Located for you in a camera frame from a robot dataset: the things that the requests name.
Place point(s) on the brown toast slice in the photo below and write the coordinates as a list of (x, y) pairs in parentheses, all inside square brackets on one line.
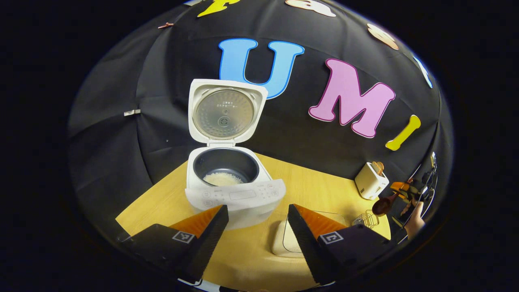
[(379, 166)]

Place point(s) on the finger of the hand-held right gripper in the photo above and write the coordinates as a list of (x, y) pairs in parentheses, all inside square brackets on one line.
[(401, 186), (406, 207)]

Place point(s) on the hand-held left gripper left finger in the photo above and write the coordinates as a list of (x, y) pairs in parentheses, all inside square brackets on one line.
[(206, 243)]

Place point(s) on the wooden spoon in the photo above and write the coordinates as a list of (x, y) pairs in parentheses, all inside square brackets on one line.
[(381, 206)]

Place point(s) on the clear plastic rice box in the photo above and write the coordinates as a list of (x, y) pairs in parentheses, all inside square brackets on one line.
[(284, 243)]

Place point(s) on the white toaster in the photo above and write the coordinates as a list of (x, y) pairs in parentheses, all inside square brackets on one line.
[(369, 182)]

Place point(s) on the white rice cooker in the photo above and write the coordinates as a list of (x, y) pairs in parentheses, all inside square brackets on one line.
[(235, 195)]

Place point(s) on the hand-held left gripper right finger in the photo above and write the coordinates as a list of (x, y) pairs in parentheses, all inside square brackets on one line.
[(306, 243)]

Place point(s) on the white cloth clip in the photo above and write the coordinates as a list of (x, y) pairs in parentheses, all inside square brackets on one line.
[(132, 112)]

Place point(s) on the copper cloth clip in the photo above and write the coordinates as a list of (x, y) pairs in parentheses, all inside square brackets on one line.
[(166, 25)]

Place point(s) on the white rice heap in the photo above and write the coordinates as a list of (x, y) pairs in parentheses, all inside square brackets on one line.
[(223, 179)]

